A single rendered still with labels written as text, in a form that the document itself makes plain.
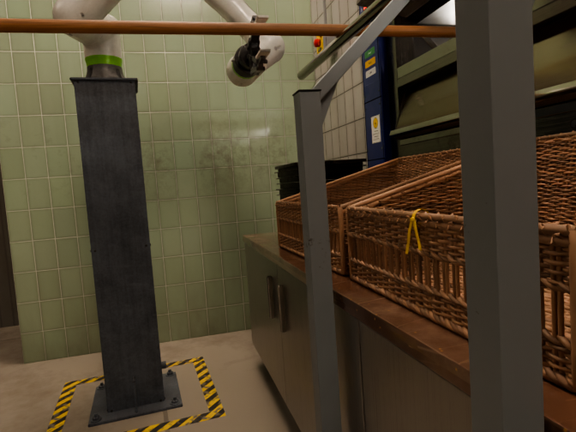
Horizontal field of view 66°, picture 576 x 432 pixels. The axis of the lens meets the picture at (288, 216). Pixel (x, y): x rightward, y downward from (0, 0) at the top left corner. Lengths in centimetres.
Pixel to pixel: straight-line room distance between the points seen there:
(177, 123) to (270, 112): 50
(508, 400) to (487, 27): 29
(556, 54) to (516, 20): 79
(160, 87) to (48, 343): 140
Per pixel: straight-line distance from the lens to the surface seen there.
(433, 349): 58
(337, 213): 96
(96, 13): 169
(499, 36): 39
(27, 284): 252
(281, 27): 124
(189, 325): 249
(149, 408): 182
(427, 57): 158
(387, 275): 77
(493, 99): 37
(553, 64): 118
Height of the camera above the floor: 79
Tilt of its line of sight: 4 degrees down
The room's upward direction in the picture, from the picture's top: 4 degrees counter-clockwise
